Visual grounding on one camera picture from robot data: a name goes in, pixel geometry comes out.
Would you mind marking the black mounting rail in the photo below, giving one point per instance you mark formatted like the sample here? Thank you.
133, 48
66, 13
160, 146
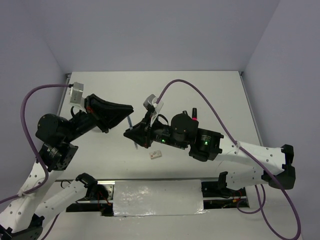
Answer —
213, 197

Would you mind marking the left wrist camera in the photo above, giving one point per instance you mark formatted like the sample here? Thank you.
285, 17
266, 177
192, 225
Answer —
76, 94

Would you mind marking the pink capped black highlighter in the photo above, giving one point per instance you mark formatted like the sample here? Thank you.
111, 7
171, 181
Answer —
194, 114

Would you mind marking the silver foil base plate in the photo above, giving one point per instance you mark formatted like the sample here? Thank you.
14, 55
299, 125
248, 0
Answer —
158, 198

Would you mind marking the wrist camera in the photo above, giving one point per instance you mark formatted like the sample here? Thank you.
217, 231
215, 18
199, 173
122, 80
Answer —
152, 105
76, 94

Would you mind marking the blue clear pen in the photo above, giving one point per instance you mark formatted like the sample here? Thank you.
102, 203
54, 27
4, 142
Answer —
130, 122

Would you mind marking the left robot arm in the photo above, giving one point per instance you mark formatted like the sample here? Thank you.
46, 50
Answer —
26, 216

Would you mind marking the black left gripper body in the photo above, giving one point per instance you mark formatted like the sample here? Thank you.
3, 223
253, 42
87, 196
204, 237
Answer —
95, 121

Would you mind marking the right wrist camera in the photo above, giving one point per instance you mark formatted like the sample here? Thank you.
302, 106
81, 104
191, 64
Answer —
152, 105

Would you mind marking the white staple box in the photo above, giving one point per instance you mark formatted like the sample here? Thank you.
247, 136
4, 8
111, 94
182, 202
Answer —
155, 154

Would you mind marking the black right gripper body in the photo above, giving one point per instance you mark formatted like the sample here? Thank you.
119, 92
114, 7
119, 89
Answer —
157, 130

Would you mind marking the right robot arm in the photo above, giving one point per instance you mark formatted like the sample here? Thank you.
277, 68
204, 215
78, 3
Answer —
271, 166

